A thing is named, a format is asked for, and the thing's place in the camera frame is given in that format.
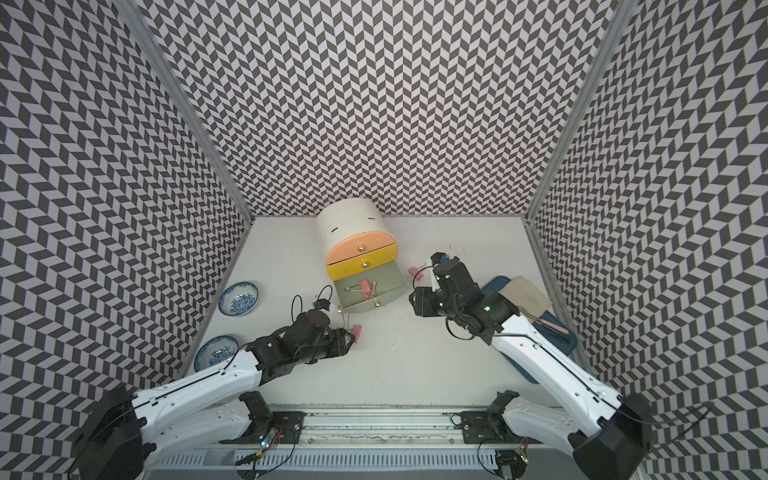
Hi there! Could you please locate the green bottom drawer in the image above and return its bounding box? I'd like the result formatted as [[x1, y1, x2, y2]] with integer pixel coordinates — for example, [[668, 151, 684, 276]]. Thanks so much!
[[334, 261, 406, 314]]

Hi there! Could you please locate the yellow drawer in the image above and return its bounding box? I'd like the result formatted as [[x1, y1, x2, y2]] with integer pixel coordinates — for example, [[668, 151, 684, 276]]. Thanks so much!
[[326, 244, 398, 281]]

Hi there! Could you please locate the orange top drawer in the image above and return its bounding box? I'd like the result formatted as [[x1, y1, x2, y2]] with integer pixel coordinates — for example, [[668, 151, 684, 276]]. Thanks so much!
[[326, 230, 396, 265]]

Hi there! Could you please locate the white round drawer cabinet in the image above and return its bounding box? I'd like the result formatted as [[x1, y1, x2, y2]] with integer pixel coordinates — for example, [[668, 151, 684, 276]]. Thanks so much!
[[316, 198, 392, 266]]

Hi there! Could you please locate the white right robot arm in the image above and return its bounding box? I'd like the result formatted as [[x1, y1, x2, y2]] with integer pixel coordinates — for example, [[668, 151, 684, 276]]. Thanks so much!
[[409, 252, 652, 479]]

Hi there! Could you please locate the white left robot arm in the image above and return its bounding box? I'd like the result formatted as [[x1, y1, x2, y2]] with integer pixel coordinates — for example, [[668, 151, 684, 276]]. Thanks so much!
[[67, 309, 356, 479]]

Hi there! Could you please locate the beige cloth napkin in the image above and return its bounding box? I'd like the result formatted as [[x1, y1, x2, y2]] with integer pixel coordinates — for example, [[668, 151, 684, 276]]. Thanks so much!
[[500, 276, 552, 321]]

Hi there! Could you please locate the blue patterned bowl far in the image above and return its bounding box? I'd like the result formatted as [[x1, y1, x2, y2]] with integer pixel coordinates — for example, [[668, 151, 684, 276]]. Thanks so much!
[[218, 282, 259, 317]]

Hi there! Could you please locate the blue patterned bowl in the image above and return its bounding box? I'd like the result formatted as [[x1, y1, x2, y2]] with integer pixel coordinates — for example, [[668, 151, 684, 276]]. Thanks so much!
[[193, 335, 240, 373], [218, 282, 259, 317]]

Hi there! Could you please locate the blue patterned bowl near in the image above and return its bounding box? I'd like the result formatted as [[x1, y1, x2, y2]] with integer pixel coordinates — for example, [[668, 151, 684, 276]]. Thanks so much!
[[193, 335, 240, 373]]

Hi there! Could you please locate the aluminium front rail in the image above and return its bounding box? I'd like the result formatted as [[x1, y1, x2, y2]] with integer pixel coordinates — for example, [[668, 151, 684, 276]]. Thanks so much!
[[134, 406, 631, 450]]

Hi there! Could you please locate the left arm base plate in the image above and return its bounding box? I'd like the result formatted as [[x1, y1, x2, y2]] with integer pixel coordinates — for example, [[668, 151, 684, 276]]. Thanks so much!
[[221, 411, 306, 448]]

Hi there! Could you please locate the pink handled utensil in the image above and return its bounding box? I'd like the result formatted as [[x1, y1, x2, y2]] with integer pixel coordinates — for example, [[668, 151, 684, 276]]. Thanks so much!
[[537, 319, 570, 337]]

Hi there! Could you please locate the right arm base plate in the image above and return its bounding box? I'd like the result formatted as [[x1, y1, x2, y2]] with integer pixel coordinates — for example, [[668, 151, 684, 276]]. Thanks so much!
[[451, 411, 524, 445]]

